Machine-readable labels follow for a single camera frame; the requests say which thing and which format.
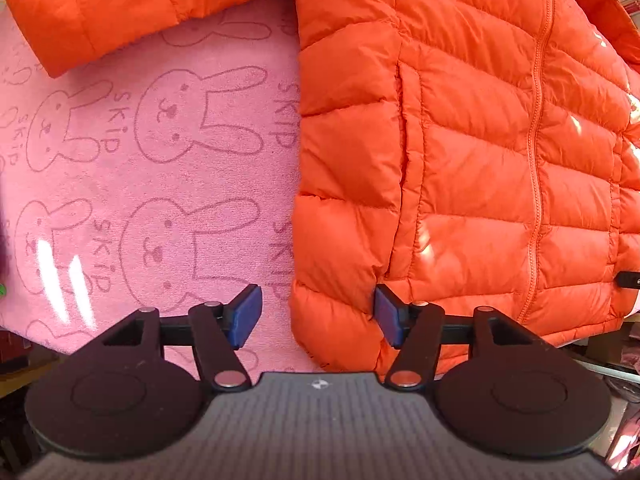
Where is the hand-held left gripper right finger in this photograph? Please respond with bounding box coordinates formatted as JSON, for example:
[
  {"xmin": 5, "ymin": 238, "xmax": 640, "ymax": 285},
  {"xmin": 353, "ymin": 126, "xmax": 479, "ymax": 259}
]
[{"xmin": 375, "ymin": 284, "xmax": 552, "ymax": 392}]

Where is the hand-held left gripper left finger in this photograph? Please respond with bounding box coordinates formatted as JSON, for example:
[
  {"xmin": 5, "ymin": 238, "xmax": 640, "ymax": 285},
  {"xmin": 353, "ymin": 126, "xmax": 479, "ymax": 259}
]
[{"xmin": 89, "ymin": 284, "xmax": 264, "ymax": 394}]

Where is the orange hooded puffer jacket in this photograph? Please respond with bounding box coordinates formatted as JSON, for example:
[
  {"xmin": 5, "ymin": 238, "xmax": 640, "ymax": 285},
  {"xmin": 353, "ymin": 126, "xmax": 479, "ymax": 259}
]
[{"xmin": 0, "ymin": 0, "xmax": 640, "ymax": 383}]

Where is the pink rabbit-print mat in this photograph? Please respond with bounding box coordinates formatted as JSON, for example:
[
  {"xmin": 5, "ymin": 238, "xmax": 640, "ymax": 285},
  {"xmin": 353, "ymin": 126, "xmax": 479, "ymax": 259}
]
[{"xmin": 0, "ymin": 0, "xmax": 331, "ymax": 376}]

